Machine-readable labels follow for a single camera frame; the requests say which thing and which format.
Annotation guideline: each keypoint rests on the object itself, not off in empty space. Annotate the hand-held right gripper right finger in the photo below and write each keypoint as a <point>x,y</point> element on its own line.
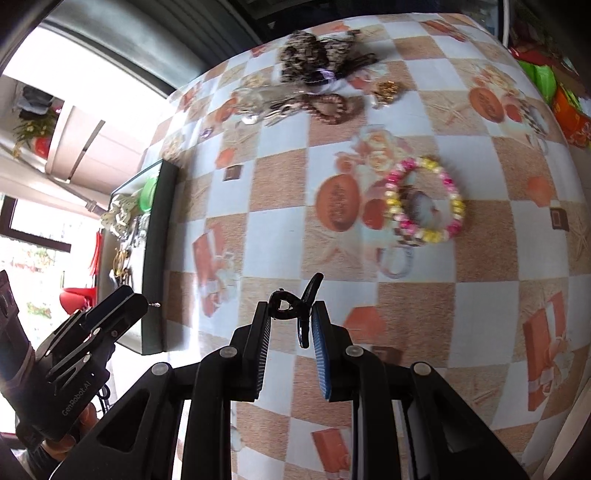
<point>323,360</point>

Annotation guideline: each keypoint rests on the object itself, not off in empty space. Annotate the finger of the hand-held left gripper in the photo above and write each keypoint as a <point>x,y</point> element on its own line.
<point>129,314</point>
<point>108,302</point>

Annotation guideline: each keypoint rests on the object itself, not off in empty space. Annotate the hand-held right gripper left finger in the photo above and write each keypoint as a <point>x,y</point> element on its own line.
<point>262,360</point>

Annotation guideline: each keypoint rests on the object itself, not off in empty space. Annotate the black hair claw clip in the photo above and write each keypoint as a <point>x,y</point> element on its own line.
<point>300,318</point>

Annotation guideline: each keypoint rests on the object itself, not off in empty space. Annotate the dark green jewelry box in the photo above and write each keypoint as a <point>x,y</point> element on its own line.
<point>154,258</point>

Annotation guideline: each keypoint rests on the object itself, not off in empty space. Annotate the cream polka dot scrunchie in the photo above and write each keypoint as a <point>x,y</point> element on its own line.
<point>119,217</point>

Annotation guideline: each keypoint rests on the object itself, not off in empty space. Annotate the person's left hand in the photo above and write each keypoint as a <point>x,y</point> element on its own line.
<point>64,446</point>

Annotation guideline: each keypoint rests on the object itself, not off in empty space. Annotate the red plastic stool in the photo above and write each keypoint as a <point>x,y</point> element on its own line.
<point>78,300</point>

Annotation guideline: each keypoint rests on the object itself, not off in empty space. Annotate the green plastic bangle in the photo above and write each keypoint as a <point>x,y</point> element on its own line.
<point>150,194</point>

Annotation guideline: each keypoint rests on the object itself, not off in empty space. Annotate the beige wardrobe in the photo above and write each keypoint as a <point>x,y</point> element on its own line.
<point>97,143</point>

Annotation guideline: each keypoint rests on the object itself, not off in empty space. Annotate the checkered printed tablecloth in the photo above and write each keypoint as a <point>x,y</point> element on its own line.
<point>485,300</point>

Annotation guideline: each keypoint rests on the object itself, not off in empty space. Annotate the potted yellow flowers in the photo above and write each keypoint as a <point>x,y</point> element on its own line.
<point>34,129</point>

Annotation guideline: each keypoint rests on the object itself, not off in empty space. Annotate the clear hair claw clip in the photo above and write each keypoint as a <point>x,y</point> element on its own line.
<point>251,104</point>

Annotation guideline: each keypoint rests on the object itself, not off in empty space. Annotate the black and cream hair clip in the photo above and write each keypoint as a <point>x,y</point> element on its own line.
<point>281,113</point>

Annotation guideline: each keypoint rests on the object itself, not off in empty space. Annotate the grey curtain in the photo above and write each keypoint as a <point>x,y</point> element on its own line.
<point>138,41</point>

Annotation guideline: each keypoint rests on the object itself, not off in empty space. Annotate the small gold hair clip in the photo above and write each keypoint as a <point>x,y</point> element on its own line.
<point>385,94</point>

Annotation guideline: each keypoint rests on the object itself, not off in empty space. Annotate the leopard print scrunchie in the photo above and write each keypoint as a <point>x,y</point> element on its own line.
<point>309,55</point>

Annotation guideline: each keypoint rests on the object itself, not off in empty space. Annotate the orange snack packet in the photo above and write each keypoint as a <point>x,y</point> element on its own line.
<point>575,117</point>

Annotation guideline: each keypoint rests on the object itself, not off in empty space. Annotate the green snack packet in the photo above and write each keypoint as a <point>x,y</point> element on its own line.
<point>540,81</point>

